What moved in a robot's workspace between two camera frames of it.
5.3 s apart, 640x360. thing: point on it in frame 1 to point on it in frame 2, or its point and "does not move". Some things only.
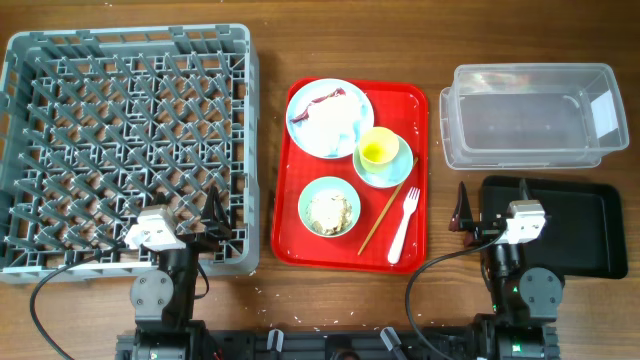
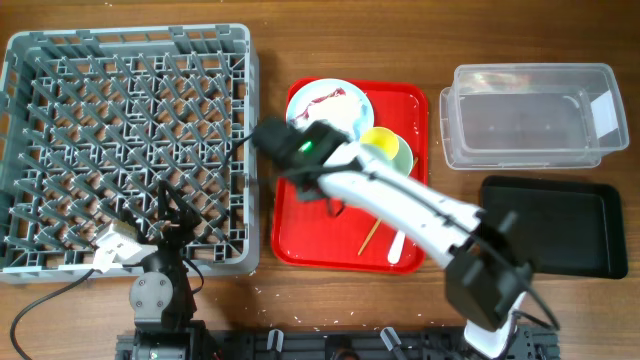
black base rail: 400,343 does not move
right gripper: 462,220 to 309,196
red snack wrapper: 305,115 does not move
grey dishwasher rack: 97,125 does not move
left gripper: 217,226 to 185,219
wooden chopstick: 385,212 does not move
